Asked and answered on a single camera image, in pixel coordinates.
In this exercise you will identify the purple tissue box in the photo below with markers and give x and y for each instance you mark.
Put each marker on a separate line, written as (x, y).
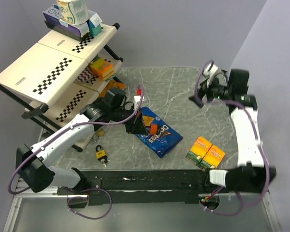
(54, 19)

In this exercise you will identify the yellow padlock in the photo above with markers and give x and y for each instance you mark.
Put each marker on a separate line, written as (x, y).
(100, 153)

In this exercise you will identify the right yellow sponge pack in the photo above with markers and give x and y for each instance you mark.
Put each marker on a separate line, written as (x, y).
(212, 159)

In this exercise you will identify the orange sponge pack on shelf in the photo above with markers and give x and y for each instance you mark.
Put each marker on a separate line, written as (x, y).
(104, 70)

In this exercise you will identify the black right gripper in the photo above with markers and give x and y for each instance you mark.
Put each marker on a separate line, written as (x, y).
(206, 87)

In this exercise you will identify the left yellow sponge pack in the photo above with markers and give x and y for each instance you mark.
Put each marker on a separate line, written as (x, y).
(198, 151)

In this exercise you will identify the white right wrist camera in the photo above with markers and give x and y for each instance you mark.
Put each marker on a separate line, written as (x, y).
(210, 71)

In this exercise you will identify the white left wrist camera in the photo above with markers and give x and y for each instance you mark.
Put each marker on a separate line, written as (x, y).
(137, 98)

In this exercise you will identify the yellow padlock keys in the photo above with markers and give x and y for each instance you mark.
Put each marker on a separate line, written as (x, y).
(104, 161)

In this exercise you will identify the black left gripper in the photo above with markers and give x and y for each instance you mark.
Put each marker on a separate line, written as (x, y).
(139, 127)

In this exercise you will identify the orange snack bag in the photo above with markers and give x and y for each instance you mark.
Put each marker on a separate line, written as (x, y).
(112, 84)

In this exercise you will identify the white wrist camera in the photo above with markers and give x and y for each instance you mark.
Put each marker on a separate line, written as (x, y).
(210, 71)
(137, 98)

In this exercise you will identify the beige checkered shelf rack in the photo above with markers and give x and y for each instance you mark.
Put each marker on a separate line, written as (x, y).
(43, 79)

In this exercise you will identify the yellow sponge pack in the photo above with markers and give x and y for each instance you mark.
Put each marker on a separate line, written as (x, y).
(198, 151)
(212, 159)

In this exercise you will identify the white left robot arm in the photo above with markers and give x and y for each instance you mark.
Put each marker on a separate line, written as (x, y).
(34, 163)

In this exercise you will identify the orange padlock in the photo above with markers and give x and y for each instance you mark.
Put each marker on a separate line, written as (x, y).
(154, 129)

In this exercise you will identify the brass padlock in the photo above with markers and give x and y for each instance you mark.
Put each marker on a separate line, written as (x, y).
(97, 135)

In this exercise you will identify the blue Doritos chip bag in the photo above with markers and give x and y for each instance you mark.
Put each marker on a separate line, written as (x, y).
(165, 140)

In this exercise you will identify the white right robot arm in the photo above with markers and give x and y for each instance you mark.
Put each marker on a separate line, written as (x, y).
(253, 172)

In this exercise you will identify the purple zigzag cloth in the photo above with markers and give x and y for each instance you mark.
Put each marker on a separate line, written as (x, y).
(85, 75)

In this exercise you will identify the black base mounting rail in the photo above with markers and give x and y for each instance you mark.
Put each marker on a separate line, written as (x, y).
(141, 186)

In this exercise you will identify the teal small box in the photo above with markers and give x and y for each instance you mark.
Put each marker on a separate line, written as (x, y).
(94, 24)

